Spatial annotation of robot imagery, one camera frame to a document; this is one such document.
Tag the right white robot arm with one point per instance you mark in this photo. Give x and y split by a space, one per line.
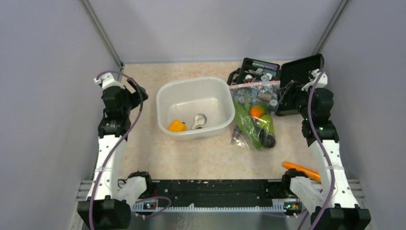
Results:
334 207

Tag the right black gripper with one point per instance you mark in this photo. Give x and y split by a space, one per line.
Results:
294 89

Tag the white plastic tub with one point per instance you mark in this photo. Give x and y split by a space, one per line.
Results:
184 99

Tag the orange toy bell pepper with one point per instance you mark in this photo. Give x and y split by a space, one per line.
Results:
177 126

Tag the green toy leaf vegetable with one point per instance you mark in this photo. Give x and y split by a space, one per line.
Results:
247 125

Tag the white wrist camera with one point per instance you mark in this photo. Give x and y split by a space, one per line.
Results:
318 79
107 80

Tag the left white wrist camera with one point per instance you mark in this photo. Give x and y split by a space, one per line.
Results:
107 80

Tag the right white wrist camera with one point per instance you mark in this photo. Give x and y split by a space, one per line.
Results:
318 79

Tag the black poker chip case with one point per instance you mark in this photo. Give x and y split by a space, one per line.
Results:
253 70

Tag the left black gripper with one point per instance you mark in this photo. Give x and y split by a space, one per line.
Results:
136 96

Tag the white toy garlic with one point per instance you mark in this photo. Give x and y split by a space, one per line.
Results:
199 120

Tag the orange marker pen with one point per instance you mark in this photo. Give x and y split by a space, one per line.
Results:
310 173

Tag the green toy lime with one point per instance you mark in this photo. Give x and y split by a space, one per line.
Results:
265 122

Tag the purple toy eggplant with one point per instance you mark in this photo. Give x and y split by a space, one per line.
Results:
237 138

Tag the green orange toy mango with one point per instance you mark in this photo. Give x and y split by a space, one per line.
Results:
258 110

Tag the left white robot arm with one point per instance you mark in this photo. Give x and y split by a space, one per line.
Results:
107 207

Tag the dark brown toy fruit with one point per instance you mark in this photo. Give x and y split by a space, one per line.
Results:
268 141

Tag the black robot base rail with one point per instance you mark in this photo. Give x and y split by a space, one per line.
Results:
241 193

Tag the clear zip top bag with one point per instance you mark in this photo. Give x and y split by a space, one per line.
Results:
258 92

